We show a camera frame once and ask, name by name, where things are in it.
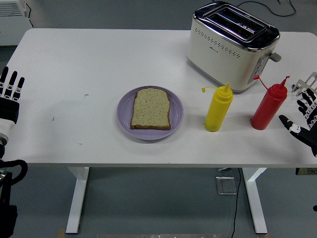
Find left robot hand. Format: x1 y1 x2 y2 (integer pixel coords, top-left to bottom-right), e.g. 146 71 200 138
0 66 26 139

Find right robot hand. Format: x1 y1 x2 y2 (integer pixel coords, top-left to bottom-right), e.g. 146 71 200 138
278 87 317 158

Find red squeeze bottle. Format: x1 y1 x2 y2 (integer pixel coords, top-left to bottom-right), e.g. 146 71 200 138
250 75 290 131

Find slice of bread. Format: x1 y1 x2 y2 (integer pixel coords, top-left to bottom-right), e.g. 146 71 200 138
130 88 172 131

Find dark box under table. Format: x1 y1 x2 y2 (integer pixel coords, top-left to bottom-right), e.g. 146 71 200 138
296 168 317 176

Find metal toast rack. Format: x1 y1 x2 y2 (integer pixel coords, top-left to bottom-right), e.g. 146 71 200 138
291 71 317 96

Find white table leg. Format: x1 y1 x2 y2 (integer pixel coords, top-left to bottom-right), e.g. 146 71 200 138
242 168 268 234
65 167 90 234

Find white appliance with vents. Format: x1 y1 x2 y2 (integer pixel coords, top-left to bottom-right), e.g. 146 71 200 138
0 0 33 47

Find metal floor socket plate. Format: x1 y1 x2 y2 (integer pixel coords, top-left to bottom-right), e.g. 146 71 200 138
215 176 238 195

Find yellow squeeze bottle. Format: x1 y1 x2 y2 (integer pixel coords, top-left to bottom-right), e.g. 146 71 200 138
201 82 234 132

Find purple plate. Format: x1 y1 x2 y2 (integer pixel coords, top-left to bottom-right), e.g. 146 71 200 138
116 85 184 141

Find cream and chrome toaster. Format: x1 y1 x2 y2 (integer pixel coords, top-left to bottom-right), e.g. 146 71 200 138
187 1 282 94

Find black cable under table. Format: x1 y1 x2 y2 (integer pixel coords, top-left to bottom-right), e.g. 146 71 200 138
231 168 242 238

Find black cable by appliance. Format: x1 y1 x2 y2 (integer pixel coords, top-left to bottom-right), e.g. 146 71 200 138
24 0 34 28

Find black toaster power cord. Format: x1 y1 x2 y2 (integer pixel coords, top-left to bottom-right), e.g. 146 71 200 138
235 0 297 17

